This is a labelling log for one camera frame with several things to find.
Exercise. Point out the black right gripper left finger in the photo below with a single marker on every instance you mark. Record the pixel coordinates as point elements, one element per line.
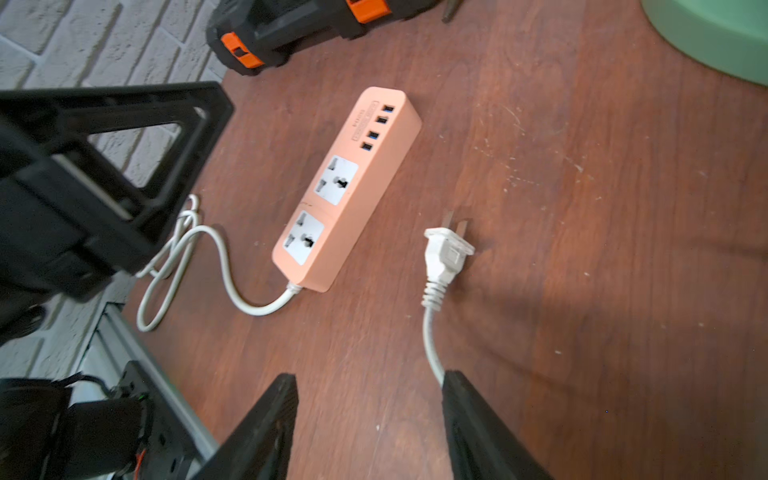
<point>260,446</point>

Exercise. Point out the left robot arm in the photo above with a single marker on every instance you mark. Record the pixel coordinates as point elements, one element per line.
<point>44,435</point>

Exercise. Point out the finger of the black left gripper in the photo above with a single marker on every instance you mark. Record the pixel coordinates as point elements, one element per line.
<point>70,219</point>

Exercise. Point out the white fan plug with cord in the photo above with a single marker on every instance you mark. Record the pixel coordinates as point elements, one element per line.
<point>445,256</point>

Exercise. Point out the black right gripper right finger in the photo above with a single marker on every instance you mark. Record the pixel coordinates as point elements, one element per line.
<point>479,443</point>

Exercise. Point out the black tool case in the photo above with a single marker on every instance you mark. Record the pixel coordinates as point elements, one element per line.
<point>249,36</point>

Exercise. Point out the pink power strip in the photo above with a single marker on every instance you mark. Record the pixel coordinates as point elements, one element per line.
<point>354,175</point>

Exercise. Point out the green desk fan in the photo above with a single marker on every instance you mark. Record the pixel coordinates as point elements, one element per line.
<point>729,36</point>

